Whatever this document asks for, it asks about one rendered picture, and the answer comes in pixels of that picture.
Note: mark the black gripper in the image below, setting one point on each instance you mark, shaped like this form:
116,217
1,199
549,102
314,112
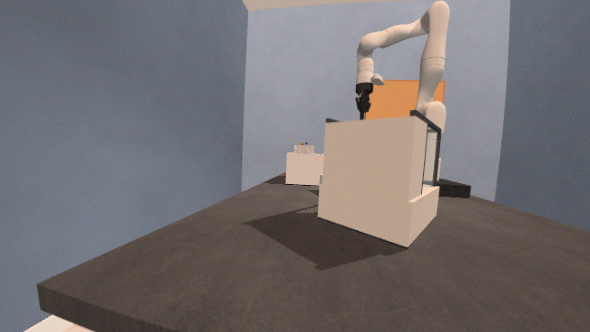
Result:
363,89

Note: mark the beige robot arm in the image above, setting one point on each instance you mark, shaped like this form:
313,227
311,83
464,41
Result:
432,60

